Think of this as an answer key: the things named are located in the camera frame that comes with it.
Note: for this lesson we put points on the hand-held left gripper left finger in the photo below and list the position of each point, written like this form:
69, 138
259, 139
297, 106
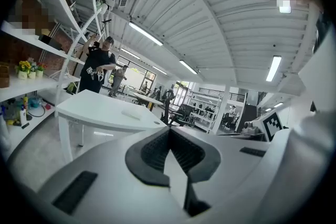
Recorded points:
147, 162

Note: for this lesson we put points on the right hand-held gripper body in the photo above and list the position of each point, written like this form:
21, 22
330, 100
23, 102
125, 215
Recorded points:
271, 126

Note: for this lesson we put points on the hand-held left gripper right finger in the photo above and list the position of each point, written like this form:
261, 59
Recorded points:
199, 162

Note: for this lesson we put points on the black office chair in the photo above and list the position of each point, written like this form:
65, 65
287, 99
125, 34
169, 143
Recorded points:
183, 114

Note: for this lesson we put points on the white storage rack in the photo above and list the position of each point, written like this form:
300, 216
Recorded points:
204, 110

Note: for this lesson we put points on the ceiling light tube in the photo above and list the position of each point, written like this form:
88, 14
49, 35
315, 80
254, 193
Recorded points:
130, 53
188, 66
145, 33
273, 68

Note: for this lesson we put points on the white table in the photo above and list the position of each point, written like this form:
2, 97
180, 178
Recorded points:
99, 110

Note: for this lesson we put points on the white shelving unit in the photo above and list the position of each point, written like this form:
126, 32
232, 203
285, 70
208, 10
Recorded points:
39, 84

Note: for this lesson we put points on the sunflower pot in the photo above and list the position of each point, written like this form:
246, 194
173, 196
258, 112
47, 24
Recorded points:
23, 69

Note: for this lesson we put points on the wooden organiser box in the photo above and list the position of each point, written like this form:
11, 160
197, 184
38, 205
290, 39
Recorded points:
4, 76

